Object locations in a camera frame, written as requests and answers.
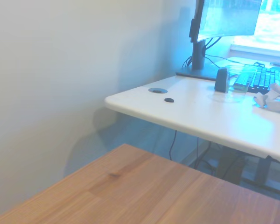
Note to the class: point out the black monitor stand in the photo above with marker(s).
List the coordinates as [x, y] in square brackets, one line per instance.
[198, 58]

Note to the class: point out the small black oval cap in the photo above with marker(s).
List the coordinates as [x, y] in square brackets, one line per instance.
[169, 100]

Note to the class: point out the white office desk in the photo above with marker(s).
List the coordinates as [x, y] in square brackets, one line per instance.
[200, 109]

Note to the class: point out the small dark grey speaker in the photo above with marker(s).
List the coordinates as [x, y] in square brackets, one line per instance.
[221, 80]

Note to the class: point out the clear plastic cup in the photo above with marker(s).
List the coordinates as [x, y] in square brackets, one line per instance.
[235, 87]

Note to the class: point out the black computer keyboard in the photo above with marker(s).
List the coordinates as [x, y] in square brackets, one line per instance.
[262, 78]

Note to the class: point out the curved computer monitor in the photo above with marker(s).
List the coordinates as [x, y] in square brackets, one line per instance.
[226, 17]

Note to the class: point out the black desk leg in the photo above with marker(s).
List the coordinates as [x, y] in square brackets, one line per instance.
[262, 170]

